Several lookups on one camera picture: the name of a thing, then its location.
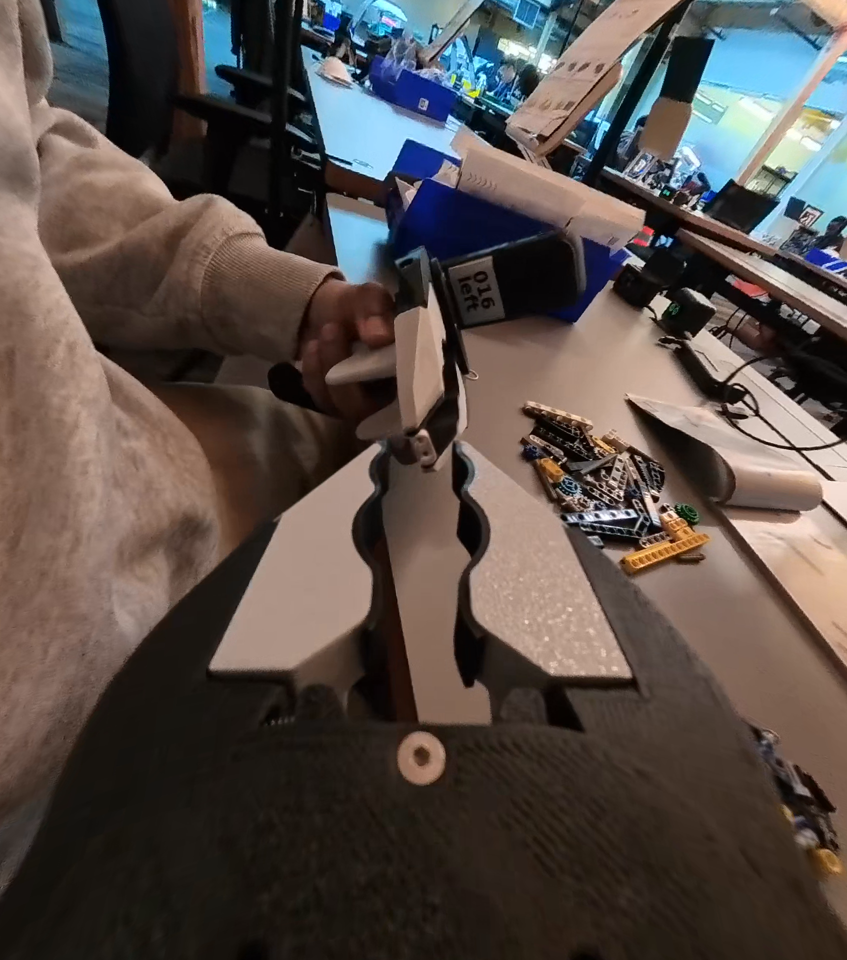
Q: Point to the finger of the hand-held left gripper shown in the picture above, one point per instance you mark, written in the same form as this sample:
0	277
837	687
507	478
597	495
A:
420	360
453	420

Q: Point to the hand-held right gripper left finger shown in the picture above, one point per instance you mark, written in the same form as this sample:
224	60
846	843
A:
303	592

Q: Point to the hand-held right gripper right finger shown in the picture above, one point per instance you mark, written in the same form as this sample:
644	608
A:
536	592

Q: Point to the grey lego connector piece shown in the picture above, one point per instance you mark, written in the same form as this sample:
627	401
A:
417	448

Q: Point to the person's left forearm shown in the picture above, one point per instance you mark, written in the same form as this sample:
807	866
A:
228	277

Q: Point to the pile of lego beams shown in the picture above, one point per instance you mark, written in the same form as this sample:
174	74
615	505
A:
611	487

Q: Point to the pile of lego pins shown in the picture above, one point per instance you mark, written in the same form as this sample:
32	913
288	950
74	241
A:
802	810

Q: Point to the person's left hand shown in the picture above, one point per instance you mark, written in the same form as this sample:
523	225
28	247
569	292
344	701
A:
337	330

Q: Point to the blue plastic bin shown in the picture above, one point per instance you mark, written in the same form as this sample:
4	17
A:
461	217

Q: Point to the white papers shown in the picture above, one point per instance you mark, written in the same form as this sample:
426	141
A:
543	195

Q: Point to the person's beige pants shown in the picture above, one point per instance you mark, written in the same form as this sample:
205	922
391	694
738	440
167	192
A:
258	450

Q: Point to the black cube with green lights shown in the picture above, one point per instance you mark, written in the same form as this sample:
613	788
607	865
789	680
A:
686	313

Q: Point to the black flat power box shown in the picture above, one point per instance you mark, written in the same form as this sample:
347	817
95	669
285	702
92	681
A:
705	371

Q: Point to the small blue bin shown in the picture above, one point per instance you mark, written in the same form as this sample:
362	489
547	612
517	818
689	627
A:
412	90

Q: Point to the curled instruction booklet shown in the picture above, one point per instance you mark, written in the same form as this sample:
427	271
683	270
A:
738	457

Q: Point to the wooden table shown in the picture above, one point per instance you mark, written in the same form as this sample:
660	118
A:
791	285

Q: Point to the black office chair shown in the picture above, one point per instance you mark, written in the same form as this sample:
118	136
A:
243	112

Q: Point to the flat instruction sheet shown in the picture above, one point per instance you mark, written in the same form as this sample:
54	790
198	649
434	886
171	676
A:
843	600

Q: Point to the black camera charger dock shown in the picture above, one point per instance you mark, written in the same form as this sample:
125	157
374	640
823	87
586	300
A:
641	281

